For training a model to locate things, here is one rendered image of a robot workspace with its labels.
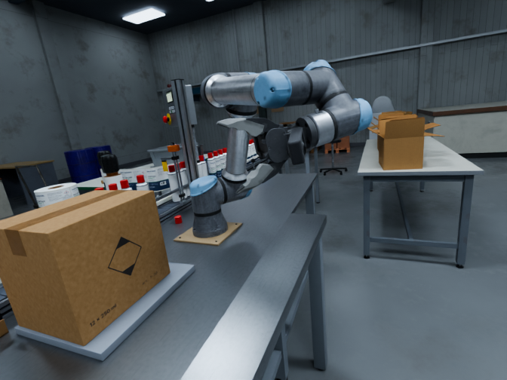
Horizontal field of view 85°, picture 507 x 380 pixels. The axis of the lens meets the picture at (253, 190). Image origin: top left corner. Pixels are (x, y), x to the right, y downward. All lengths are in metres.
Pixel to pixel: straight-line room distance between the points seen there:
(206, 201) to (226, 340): 0.59
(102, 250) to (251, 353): 0.41
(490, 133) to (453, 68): 3.09
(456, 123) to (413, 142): 4.63
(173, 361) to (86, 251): 0.30
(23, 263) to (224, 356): 0.48
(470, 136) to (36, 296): 6.98
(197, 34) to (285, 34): 3.33
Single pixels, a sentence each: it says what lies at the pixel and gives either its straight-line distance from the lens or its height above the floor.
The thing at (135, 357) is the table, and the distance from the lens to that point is 0.73.
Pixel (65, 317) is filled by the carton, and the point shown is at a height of 0.92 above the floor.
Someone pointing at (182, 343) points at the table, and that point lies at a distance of 0.72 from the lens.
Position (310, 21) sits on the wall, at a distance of 10.06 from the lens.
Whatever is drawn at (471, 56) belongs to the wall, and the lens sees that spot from 9.84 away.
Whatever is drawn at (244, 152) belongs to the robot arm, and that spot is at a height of 1.16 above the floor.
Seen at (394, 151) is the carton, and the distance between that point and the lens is 2.38.
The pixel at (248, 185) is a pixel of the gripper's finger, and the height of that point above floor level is 1.16.
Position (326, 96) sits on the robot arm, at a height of 1.32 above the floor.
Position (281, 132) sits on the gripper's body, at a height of 1.26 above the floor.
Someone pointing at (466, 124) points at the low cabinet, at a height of 0.68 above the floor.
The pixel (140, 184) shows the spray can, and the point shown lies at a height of 1.05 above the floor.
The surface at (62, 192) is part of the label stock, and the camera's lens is 1.82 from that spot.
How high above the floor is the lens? 1.30
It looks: 15 degrees down
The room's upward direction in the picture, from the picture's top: 6 degrees counter-clockwise
